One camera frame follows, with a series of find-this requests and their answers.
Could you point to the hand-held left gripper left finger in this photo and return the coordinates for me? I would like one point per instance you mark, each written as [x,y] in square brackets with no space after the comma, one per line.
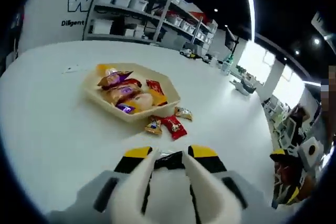
[99,192]

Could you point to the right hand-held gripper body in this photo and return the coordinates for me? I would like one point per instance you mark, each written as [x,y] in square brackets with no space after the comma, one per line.
[311,153]

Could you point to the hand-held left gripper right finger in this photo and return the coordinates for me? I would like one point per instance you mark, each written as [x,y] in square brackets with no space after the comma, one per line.
[236,187]

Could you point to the white food tongs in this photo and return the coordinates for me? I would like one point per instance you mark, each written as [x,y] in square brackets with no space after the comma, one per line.
[204,174]

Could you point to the black snack packet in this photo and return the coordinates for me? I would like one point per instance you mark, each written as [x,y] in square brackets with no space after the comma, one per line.
[169,159]

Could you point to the small red snack packet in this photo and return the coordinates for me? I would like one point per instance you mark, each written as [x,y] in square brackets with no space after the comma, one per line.
[174,127]

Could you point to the tan snack packet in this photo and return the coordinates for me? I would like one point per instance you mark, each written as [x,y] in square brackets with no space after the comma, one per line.
[185,113]
[155,126]

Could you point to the cream hexagonal container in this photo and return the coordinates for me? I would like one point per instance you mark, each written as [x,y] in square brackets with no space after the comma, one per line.
[147,115]

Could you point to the pile of snack packets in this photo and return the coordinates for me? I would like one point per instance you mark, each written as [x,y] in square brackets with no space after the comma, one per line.
[126,90]

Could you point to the orange cake snack packet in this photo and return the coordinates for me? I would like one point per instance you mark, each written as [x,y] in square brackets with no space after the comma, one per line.
[103,68]

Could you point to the white and black device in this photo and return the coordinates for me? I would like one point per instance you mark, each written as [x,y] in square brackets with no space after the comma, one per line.
[245,88]

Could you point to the green bottle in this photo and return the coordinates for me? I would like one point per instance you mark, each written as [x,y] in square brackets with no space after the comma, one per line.
[229,60]

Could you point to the black monitor on stand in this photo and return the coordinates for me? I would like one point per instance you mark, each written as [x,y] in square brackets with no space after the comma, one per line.
[231,39]

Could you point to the spare hand-held gripper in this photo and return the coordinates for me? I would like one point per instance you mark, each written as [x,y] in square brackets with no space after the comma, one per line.
[187,53]

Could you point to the grey flat case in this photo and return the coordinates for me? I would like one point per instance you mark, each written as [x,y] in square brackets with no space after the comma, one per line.
[181,42]

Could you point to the long ceiling light strip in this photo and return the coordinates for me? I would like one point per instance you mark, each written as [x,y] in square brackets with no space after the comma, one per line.
[249,3]

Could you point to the black bag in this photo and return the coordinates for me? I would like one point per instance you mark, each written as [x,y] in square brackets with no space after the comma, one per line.
[114,27]

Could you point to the stack of white boxes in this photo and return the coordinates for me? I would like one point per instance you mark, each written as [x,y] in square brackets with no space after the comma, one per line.
[101,26]

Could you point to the grey metal storage shelf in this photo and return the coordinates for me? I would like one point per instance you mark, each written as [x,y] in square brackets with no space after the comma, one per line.
[165,18]

